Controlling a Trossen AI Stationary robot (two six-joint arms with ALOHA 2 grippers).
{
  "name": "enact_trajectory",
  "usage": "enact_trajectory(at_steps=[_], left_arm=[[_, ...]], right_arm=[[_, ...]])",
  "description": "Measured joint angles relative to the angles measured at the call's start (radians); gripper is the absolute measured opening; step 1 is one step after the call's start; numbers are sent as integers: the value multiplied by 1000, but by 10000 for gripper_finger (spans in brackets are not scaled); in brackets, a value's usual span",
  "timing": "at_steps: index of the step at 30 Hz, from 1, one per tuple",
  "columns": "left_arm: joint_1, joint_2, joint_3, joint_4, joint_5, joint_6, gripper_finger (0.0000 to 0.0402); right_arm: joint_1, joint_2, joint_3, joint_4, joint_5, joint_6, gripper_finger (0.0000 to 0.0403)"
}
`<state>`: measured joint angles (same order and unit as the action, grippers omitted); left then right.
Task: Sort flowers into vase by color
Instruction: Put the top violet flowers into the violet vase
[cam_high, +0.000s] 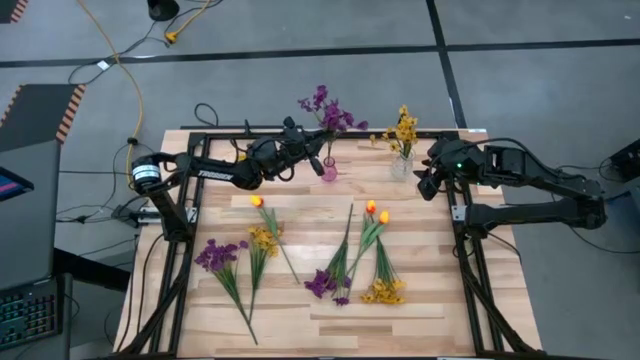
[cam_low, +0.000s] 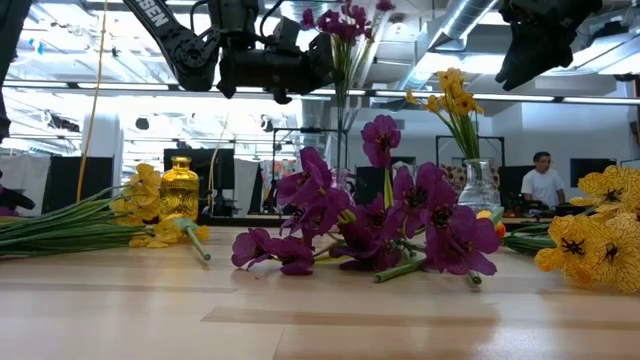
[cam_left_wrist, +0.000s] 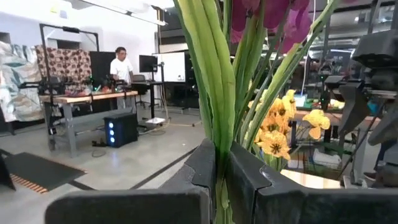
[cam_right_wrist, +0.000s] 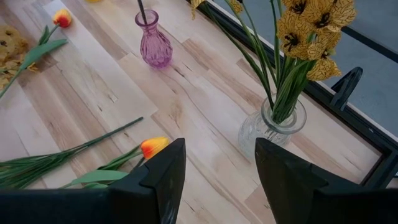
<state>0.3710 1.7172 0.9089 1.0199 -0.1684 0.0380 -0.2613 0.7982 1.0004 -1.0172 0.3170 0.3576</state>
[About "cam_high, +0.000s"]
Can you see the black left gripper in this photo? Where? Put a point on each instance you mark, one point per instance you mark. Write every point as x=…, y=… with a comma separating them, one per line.
x=292, y=150

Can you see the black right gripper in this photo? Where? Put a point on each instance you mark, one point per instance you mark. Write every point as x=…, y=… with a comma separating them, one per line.
x=440, y=165

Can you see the purple artificial flower bunch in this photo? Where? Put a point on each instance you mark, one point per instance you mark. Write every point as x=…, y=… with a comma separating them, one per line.
x=217, y=255
x=330, y=117
x=322, y=282

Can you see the yellow artificial flower bunch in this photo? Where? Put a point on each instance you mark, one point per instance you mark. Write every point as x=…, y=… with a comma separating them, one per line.
x=406, y=131
x=265, y=240
x=382, y=292

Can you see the orange artificial tulip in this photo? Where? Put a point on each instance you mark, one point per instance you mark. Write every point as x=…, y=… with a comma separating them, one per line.
x=371, y=206
x=384, y=216
x=256, y=201

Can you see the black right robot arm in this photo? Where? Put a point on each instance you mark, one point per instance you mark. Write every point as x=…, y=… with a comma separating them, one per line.
x=525, y=212

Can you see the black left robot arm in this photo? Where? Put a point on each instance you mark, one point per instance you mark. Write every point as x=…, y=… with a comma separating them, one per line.
x=215, y=172

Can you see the clear glass vase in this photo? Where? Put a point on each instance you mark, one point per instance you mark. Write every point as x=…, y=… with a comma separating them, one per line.
x=401, y=169

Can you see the pink glass vase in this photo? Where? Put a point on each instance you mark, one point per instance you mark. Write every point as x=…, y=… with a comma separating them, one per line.
x=329, y=174

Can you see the yellow glass vase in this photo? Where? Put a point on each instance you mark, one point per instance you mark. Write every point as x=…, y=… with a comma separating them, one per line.
x=242, y=157

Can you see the silver mounting plate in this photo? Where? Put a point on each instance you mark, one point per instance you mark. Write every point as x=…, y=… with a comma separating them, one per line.
x=191, y=215
x=458, y=213

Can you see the black box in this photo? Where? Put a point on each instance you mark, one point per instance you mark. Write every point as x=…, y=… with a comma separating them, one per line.
x=627, y=161

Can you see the black round stand base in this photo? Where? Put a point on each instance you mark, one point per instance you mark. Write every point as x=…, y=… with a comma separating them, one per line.
x=162, y=9

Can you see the large black orange-striped mat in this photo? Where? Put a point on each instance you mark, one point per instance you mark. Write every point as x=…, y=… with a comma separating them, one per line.
x=35, y=112

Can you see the laptop with lit screen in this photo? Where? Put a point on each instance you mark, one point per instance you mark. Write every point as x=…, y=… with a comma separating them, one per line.
x=11, y=185

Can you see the small black orange-striped mat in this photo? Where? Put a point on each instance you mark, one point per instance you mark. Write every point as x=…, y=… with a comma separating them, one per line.
x=7, y=9

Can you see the backlit black keyboard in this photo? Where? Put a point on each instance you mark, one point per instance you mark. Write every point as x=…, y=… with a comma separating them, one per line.
x=27, y=315

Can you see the black metal table frame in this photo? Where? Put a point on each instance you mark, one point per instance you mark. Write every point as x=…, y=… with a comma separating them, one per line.
x=325, y=135

